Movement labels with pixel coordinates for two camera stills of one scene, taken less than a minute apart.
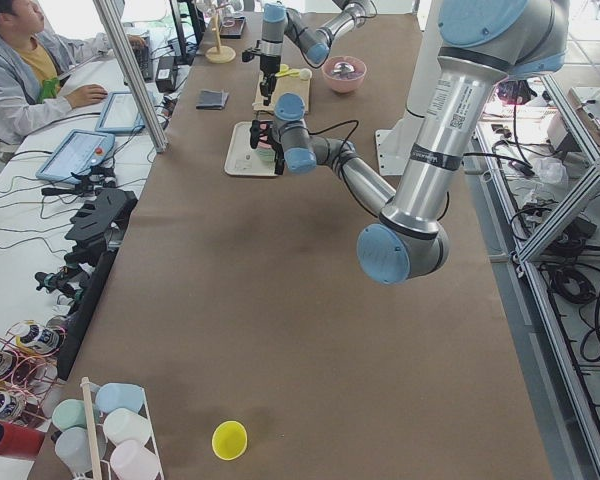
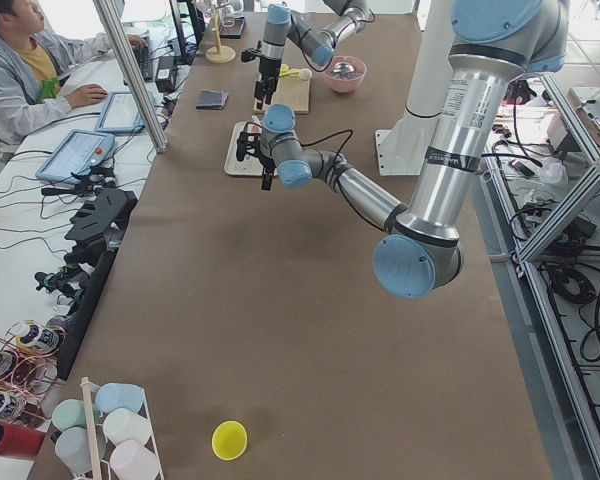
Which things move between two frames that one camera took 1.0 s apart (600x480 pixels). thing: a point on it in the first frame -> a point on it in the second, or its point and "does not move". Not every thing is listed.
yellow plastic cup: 229,440 does not move
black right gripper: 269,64 does not move
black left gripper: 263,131 -> 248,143
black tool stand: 98,226 does not move
